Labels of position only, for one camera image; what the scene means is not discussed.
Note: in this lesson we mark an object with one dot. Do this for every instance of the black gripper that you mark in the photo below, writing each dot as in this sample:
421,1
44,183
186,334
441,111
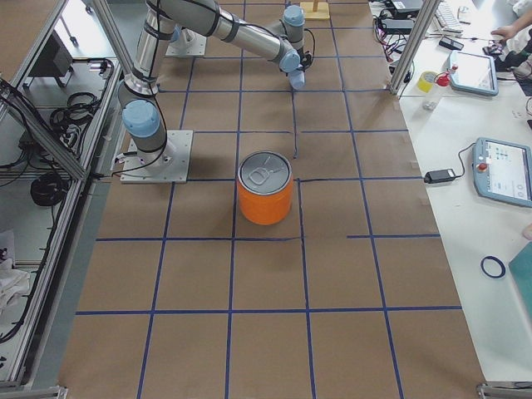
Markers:
307,58

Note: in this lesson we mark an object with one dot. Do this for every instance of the light blue paper cup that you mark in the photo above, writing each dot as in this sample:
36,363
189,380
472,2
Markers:
296,79

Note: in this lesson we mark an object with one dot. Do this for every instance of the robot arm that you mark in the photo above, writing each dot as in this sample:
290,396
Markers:
281,43

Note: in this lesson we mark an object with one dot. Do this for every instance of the person's hand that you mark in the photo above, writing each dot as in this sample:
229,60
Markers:
505,32

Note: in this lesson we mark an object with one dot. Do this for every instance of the wooden mug tree stand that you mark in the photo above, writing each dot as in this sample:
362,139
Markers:
315,9

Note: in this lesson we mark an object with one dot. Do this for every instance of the yellow tape roll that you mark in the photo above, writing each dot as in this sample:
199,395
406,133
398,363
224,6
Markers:
426,81

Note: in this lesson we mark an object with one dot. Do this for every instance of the orange can with grey lid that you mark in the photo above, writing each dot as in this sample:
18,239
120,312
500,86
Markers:
265,187

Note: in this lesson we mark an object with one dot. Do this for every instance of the teach pendant far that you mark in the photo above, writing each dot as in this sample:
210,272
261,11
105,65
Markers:
473,73

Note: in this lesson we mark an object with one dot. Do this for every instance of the teach pendant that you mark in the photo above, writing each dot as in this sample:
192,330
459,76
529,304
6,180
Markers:
502,171
473,73

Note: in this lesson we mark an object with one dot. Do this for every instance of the black power adapter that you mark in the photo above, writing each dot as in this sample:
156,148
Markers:
439,176

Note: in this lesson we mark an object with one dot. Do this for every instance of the teach pendant near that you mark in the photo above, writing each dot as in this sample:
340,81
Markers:
502,171

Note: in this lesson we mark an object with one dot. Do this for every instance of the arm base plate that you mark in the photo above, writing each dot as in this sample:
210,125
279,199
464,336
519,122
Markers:
186,43
171,165

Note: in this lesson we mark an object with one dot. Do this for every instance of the aluminium frame post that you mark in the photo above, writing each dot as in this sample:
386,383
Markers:
418,32

